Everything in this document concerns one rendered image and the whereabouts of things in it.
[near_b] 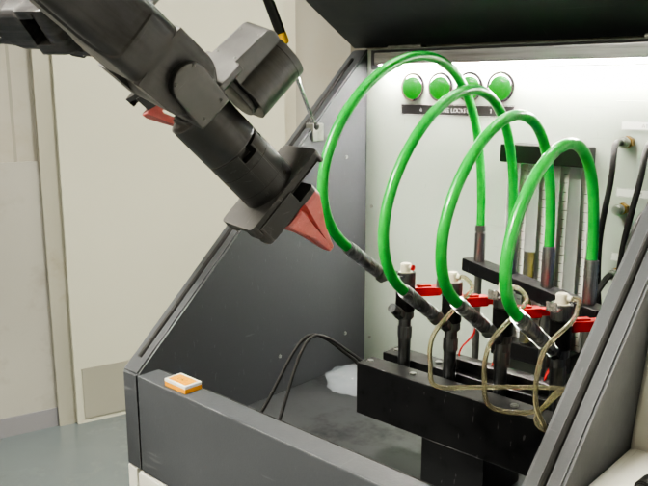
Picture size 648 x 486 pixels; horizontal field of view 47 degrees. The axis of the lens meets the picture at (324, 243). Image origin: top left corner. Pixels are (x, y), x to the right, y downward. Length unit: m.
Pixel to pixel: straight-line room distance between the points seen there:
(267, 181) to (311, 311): 0.74
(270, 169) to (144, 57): 0.17
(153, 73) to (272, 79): 0.13
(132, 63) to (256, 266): 0.74
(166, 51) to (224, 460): 0.62
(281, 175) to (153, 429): 0.59
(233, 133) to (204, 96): 0.06
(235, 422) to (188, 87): 0.53
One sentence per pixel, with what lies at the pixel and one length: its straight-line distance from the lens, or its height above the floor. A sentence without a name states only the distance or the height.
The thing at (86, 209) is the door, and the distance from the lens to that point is 3.16.
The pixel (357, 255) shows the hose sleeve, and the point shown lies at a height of 1.16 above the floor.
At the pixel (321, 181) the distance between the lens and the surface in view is 0.93.
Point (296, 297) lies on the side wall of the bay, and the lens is 1.39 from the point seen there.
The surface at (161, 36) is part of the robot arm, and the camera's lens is 0.62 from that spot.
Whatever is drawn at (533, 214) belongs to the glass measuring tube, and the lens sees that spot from 1.26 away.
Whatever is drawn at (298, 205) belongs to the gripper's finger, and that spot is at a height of 1.27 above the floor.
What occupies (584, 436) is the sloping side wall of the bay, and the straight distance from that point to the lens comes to 0.82.
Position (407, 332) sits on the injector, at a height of 1.03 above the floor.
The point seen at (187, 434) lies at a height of 0.89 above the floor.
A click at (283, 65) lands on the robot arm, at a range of 0.70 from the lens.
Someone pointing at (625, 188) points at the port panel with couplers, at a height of 1.23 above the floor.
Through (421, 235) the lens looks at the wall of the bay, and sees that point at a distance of 1.42.
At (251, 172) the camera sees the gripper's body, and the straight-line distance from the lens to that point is 0.70.
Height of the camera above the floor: 1.38
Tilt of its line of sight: 12 degrees down
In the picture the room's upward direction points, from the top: straight up
